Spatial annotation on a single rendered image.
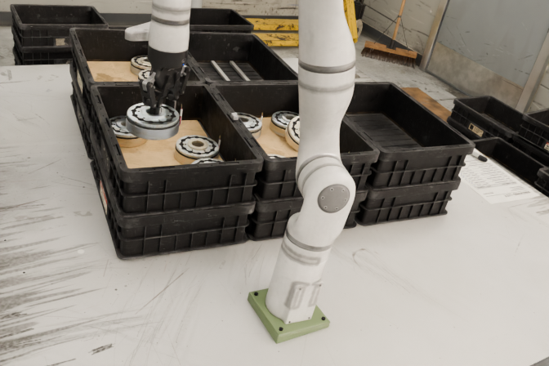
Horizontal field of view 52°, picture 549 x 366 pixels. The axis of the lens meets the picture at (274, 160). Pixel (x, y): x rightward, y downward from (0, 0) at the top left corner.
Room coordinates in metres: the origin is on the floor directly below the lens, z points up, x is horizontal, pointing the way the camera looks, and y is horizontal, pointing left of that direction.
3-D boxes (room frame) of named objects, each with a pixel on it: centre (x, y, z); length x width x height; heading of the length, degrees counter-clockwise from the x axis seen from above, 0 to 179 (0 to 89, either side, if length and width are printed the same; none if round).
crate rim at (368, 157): (1.28, -0.02, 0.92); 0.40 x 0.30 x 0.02; 30
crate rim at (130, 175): (1.13, 0.24, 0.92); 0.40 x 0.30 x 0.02; 30
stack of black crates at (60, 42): (2.61, 1.16, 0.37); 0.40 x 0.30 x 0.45; 125
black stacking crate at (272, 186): (1.28, -0.02, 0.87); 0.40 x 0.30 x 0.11; 30
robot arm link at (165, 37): (1.03, 0.26, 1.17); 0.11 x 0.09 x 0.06; 68
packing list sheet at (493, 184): (1.64, -0.66, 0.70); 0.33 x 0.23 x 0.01; 35
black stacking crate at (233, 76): (1.63, 0.18, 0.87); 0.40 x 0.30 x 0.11; 30
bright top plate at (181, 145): (1.16, 0.18, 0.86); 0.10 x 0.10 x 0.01
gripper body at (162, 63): (1.02, 0.24, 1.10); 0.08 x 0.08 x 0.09
